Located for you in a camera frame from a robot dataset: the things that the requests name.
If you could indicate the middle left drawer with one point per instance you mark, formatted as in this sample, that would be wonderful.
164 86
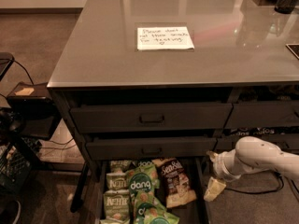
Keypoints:
142 148

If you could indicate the dark tablet on counter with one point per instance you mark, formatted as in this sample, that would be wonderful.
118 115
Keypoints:
294 49

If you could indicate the brown sea salt chip bag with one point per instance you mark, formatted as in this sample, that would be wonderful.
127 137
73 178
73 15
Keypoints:
177 183

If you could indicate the bottom right drawer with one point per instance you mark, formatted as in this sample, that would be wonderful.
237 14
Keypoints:
208 168

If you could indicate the top left drawer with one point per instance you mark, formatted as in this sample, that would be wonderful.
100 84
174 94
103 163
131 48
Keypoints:
150 117

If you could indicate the black side table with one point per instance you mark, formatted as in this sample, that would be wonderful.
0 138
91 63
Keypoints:
38 112

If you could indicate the dark snack bags in drawer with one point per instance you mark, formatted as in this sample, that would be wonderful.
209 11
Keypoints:
259 131

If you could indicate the green dang chip bag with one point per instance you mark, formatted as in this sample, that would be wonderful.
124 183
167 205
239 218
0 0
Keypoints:
144 178

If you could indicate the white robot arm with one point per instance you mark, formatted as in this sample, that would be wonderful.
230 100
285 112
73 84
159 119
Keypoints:
251 155

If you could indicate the green kettle chip bag upper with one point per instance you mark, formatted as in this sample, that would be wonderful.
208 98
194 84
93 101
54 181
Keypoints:
116 181

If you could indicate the green kettle chip bag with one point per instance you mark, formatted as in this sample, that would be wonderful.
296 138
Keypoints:
116 204
116 181

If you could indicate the green dang bag front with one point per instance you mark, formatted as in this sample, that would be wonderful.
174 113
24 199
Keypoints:
149 210

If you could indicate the middle right drawer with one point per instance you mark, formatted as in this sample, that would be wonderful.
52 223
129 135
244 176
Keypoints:
286 142

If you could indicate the open bottom left drawer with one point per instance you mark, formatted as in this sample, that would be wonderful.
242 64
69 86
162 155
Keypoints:
195 212

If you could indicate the green kettle chip bag lower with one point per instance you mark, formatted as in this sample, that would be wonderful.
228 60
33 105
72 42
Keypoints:
116 204

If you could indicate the black wire crate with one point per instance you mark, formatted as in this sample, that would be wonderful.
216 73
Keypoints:
15 165

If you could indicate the green kettle bag back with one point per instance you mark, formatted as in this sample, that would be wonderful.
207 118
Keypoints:
120 166

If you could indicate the dark grey drawer cabinet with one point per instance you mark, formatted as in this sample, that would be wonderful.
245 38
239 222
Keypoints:
239 56

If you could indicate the top right drawer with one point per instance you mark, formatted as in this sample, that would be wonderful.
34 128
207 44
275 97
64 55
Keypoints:
264 114

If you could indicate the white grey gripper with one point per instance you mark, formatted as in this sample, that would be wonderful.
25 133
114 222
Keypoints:
221 167

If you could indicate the small dang bag back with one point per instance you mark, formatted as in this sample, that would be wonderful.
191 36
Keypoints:
143 163

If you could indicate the white handwritten paper note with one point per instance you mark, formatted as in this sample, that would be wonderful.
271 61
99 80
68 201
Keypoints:
163 38

